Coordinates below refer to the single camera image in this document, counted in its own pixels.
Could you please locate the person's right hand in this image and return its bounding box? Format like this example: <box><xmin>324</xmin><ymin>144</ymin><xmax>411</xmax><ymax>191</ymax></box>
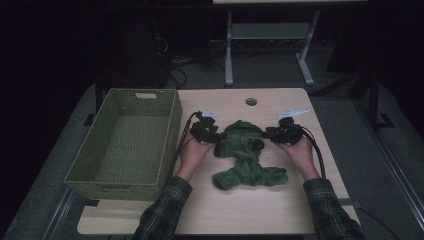
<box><xmin>276</xmin><ymin>136</ymin><xmax>321</xmax><ymax>183</ymax></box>

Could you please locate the thin black floor cable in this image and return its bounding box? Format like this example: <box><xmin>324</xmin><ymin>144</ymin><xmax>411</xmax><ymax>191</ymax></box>
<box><xmin>358</xmin><ymin>207</ymin><xmax>401</xmax><ymax>240</ymax></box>

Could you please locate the long aluminium floor rail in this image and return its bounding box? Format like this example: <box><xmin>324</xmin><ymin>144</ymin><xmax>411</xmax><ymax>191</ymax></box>
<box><xmin>352</xmin><ymin>99</ymin><xmax>424</xmax><ymax>232</ymax></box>

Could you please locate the green woven basket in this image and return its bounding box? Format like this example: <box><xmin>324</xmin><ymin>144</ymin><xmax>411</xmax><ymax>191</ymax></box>
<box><xmin>63</xmin><ymin>88</ymin><xmax>184</xmax><ymax>203</ymax></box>

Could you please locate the short aluminium floor rail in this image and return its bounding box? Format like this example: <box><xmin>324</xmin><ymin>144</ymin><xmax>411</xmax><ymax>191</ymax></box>
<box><xmin>41</xmin><ymin>186</ymin><xmax>80</xmax><ymax>240</ymax></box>

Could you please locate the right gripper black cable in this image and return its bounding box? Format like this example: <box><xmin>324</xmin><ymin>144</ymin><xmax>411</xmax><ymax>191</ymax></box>
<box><xmin>289</xmin><ymin>123</ymin><xmax>327</xmax><ymax>180</ymax></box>

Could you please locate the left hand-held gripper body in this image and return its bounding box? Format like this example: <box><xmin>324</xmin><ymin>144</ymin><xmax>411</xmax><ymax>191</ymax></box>
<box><xmin>189</xmin><ymin>107</ymin><xmax>220</xmax><ymax>144</ymax></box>

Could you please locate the tall black metal stand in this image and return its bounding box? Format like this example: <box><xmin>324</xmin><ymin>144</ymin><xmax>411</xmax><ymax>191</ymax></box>
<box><xmin>365</xmin><ymin>69</ymin><xmax>395</xmax><ymax>132</ymax></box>

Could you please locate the grey table clamp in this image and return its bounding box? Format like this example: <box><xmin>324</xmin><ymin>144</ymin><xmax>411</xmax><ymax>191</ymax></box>
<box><xmin>341</xmin><ymin>198</ymin><xmax>363</xmax><ymax>210</ymax></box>

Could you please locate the white desk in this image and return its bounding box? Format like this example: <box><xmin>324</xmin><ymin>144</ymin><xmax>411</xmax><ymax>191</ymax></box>
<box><xmin>212</xmin><ymin>0</ymin><xmax>368</xmax><ymax>88</ymax></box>

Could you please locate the person's left hand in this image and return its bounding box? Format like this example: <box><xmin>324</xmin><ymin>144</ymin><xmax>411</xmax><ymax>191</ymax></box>
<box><xmin>176</xmin><ymin>132</ymin><xmax>215</xmax><ymax>183</ymax></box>

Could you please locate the short black metal stand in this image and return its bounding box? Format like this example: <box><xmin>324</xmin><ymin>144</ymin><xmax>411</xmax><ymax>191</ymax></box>
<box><xmin>83</xmin><ymin>76</ymin><xmax>105</xmax><ymax>128</ymax></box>

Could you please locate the bundle of floor cables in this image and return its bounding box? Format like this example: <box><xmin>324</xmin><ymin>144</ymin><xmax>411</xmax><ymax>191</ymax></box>
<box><xmin>151</xmin><ymin>36</ymin><xmax>228</xmax><ymax>90</ymax></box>

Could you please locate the green fuzzy garment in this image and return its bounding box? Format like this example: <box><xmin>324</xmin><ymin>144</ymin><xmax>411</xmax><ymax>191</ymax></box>
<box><xmin>212</xmin><ymin>119</ymin><xmax>289</xmax><ymax>191</ymax></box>

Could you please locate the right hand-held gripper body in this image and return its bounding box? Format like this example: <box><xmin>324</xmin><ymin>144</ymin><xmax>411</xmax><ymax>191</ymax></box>
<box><xmin>276</xmin><ymin>107</ymin><xmax>311</xmax><ymax>146</ymax></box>

